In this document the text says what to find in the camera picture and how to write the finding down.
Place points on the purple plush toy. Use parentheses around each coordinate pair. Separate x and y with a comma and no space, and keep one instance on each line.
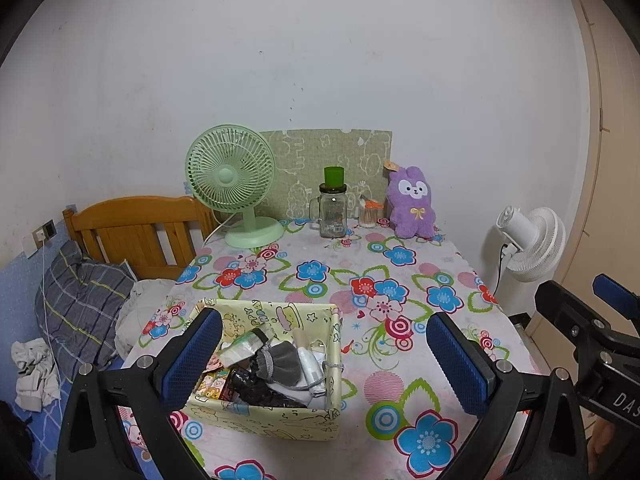
(412,210)

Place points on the person's right hand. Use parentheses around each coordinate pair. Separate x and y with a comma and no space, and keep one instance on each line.
(605,442)

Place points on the plaid pillow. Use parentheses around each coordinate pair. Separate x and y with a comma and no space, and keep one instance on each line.
(85,300)

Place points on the pink tissue packet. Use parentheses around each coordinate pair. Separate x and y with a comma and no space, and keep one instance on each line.
(216,362)

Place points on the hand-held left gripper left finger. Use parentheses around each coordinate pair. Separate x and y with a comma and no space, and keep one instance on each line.
(192,360)

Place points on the green desk fan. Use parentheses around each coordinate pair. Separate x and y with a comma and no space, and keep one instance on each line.
(225,175)

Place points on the glass mug jar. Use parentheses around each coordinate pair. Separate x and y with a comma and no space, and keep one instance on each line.
(332,215)

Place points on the green plastic cup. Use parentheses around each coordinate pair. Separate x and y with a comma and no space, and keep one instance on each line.
(334,176)

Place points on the green tissue pack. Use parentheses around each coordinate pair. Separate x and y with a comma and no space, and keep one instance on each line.
(245,345)

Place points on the white crumpled cloth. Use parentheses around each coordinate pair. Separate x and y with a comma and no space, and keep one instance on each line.
(35,375)

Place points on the grey crumpled blanket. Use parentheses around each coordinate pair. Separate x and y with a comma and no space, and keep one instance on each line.
(145,305)

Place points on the white standing fan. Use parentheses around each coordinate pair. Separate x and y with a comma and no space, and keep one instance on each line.
(537,250)

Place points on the green patterned board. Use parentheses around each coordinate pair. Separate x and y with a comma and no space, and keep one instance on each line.
(300,160)

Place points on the cotton swab jar orange lid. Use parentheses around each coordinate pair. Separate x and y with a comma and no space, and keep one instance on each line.
(370,216)

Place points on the wooden chair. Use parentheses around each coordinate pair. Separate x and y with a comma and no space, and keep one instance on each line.
(135,210)

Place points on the yellow fabric storage box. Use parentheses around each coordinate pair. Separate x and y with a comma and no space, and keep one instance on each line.
(260,420)

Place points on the blue bed sheet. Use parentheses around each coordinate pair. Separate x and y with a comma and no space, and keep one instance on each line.
(45,440)

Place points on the cartoon print tissue packet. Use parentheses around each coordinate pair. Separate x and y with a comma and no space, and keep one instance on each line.
(212,387)

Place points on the black plastic bag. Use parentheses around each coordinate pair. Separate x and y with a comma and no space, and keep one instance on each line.
(245,382)

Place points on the beige door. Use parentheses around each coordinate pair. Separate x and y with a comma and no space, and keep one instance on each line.
(610,185)

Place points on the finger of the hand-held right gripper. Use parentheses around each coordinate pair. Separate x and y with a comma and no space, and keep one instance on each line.
(575,327)
(617,292)

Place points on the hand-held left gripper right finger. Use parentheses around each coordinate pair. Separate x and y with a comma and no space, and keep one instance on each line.
(460,365)

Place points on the wall socket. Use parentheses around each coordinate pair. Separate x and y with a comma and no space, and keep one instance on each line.
(45,232)

